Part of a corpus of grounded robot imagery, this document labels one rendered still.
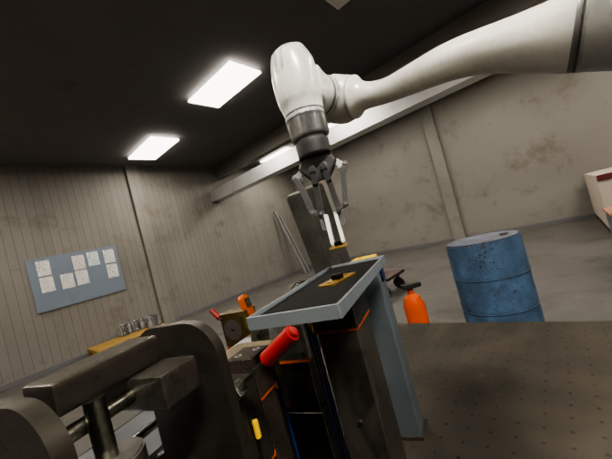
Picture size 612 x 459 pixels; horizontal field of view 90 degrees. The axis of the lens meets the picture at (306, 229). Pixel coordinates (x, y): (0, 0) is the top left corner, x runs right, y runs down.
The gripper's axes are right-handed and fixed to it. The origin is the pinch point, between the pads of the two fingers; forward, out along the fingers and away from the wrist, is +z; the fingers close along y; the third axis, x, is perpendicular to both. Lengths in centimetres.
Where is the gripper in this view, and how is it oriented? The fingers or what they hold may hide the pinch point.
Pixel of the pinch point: (334, 228)
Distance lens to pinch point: 68.5
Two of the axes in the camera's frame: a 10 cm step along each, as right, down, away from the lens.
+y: -9.5, 2.5, 1.7
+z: 2.5, 9.7, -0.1
